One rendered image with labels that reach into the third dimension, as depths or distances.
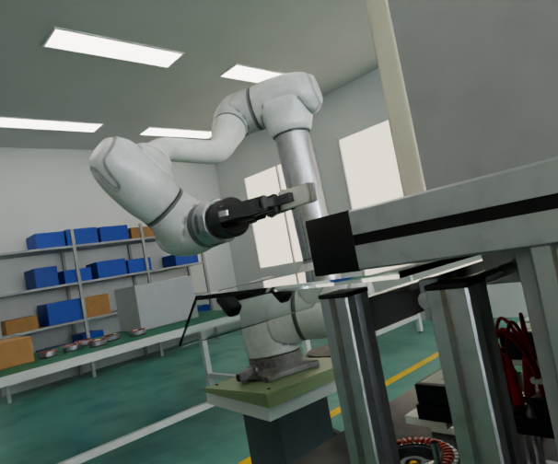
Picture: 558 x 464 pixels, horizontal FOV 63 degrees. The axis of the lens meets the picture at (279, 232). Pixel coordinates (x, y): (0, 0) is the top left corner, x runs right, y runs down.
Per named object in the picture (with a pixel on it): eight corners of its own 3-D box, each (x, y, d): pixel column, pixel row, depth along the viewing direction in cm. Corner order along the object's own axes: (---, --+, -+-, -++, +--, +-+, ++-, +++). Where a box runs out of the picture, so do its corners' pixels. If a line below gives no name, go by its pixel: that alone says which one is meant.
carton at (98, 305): (75, 319, 646) (71, 299, 648) (99, 313, 671) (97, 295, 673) (85, 318, 617) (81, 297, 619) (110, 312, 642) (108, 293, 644)
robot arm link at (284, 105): (313, 335, 139) (385, 322, 132) (298, 347, 123) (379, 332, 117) (258, 96, 146) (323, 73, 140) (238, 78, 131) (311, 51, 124)
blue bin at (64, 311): (40, 327, 615) (36, 306, 616) (72, 319, 644) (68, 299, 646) (49, 326, 585) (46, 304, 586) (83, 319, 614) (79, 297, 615)
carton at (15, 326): (-1, 335, 583) (-3, 322, 584) (30, 329, 607) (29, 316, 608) (6, 335, 554) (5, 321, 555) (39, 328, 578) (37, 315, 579)
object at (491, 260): (486, 284, 46) (478, 244, 46) (509, 275, 50) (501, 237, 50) (534, 281, 43) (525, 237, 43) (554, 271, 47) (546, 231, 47)
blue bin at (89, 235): (58, 249, 648) (56, 234, 649) (88, 246, 676) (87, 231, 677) (67, 246, 617) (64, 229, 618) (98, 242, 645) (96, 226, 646)
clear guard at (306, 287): (179, 347, 56) (170, 298, 56) (311, 307, 72) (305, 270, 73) (414, 355, 32) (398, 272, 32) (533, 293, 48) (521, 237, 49)
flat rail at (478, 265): (346, 339, 39) (339, 304, 39) (563, 250, 81) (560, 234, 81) (357, 339, 38) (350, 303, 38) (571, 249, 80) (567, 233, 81)
